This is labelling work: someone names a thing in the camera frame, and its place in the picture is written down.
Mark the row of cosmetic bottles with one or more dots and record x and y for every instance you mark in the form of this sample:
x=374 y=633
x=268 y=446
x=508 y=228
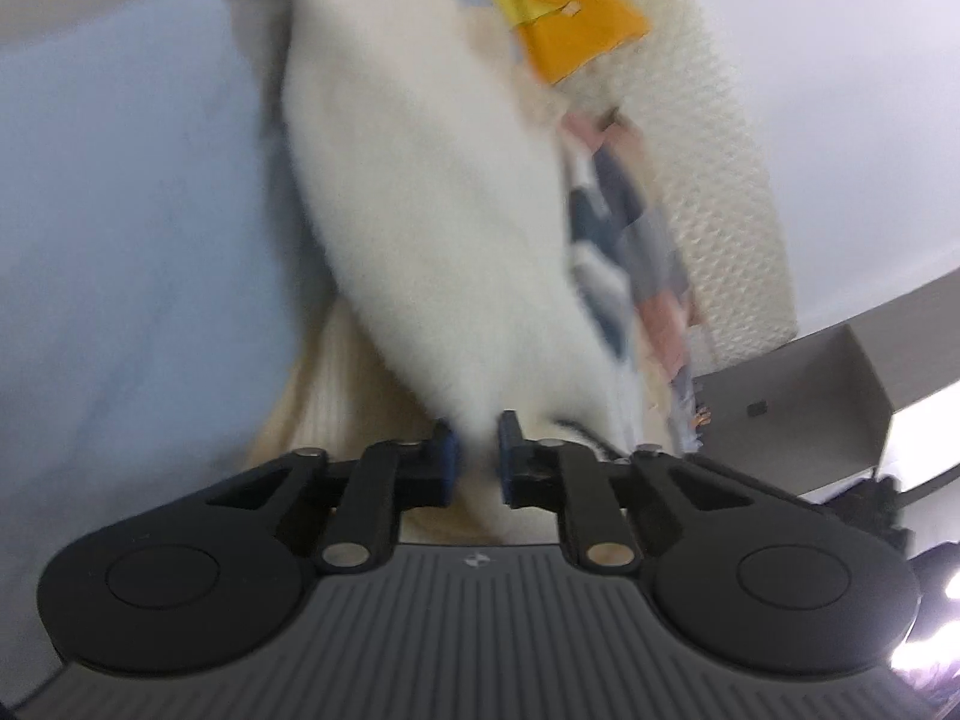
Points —
x=703 y=418

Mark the cream and navy sweater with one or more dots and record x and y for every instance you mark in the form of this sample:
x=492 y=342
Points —
x=420 y=202

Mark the yellow crown print pillow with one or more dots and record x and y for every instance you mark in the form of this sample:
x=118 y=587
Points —
x=570 y=22

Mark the grey wardrobe with niche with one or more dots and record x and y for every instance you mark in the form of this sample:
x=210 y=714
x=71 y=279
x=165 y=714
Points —
x=810 y=397

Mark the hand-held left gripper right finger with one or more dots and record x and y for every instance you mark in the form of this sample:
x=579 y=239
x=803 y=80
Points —
x=510 y=461

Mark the checkered patchwork duvet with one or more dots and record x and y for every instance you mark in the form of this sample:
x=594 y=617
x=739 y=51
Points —
x=112 y=202

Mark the cream quilted headboard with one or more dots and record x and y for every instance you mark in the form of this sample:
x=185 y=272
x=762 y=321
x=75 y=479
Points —
x=720 y=202

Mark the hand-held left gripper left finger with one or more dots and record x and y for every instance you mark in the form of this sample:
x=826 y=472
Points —
x=444 y=465

